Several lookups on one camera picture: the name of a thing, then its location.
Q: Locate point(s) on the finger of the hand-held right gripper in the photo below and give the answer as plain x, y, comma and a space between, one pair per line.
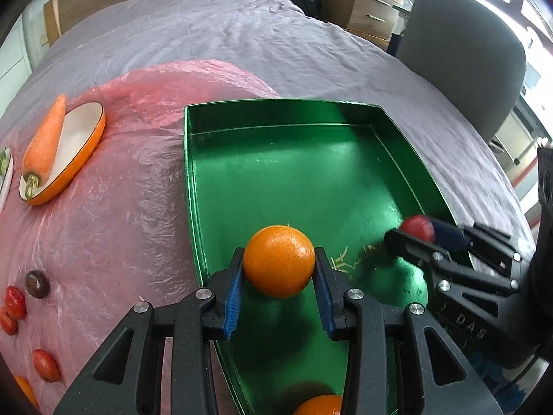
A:
449, 233
414, 246

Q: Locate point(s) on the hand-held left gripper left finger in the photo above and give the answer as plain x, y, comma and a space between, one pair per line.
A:
233, 307

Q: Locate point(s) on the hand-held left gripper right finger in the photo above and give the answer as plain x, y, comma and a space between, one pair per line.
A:
324, 307

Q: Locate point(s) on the small red fruit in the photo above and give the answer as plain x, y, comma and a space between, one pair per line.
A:
7, 322
45, 364
414, 226
15, 301

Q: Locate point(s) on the orange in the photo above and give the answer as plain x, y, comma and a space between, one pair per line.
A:
25, 393
278, 261
317, 407

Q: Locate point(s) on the green metal tray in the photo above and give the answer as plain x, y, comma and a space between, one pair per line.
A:
281, 173

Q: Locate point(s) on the blue patterned cloth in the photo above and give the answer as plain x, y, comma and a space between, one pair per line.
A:
501, 371

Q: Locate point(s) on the white desk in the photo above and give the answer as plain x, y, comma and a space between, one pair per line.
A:
518, 138

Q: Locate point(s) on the pink plastic sheet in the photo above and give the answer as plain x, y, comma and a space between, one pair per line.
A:
129, 224

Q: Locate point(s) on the grey chair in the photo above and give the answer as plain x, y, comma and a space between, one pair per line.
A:
458, 52

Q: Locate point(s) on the dark plum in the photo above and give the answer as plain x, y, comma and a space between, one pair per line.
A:
36, 284

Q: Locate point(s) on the orange rimmed plate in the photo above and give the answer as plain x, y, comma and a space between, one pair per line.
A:
80, 134

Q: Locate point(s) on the wooden drawer cabinet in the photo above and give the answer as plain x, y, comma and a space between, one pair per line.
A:
367, 8

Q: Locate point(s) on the carrot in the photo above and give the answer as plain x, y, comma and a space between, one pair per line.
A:
43, 142

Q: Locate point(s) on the glass plate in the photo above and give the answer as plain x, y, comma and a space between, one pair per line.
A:
5, 190

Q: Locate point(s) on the green vegetable pieces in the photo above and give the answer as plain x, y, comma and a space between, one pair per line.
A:
3, 162

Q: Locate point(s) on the purple bed blanket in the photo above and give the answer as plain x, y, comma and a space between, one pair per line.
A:
216, 30

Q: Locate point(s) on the white wardrobe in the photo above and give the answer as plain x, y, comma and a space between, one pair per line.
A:
13, 60

